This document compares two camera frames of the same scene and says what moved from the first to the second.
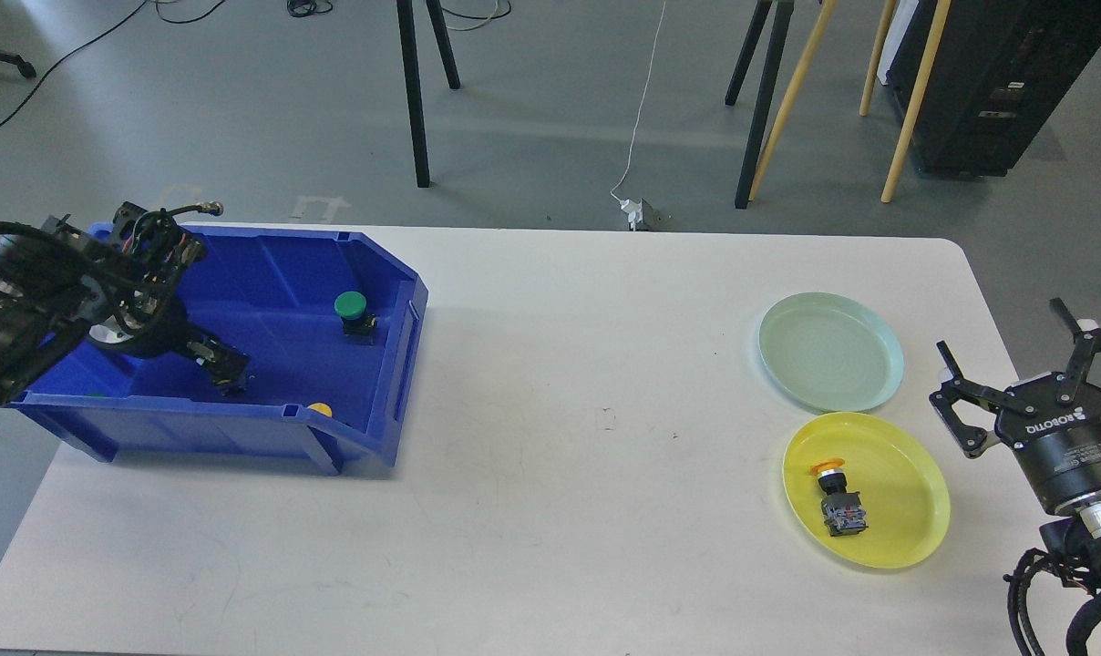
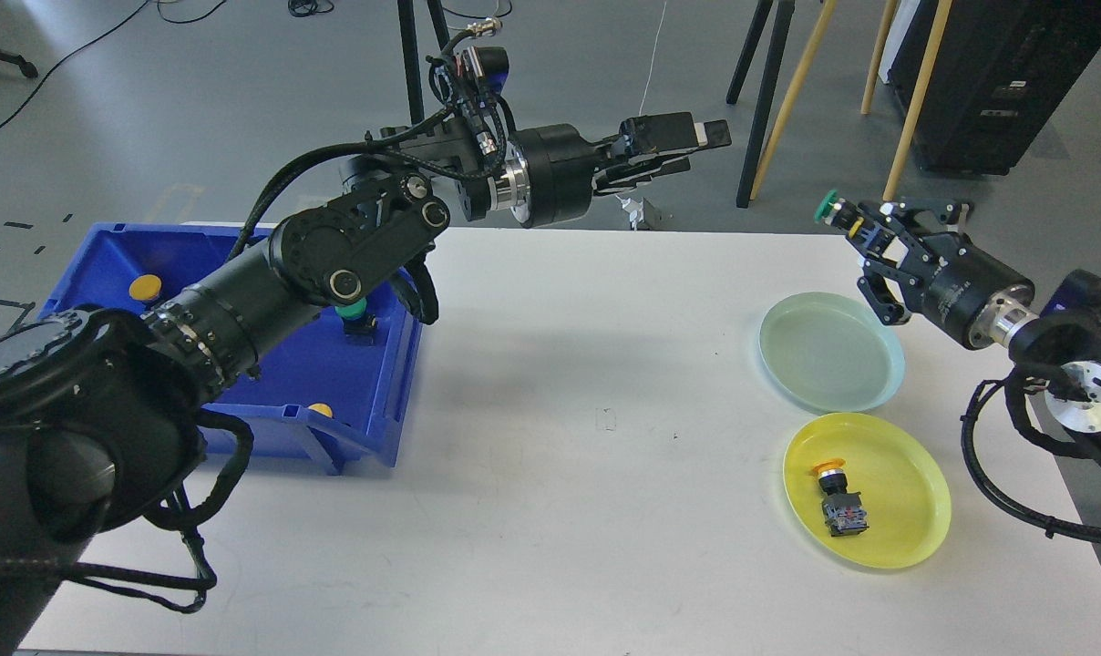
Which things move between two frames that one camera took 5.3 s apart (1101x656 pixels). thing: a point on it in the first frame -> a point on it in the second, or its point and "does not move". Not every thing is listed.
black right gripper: x=1075 y=448 -> x=962 y=277
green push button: x=359 y=326 does not move
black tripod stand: x=782 y=19 does not move
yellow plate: x=905 y=497 does not move
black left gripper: x=149 y=324 -> x=560 y=160
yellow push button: x=843 y=511 does not move
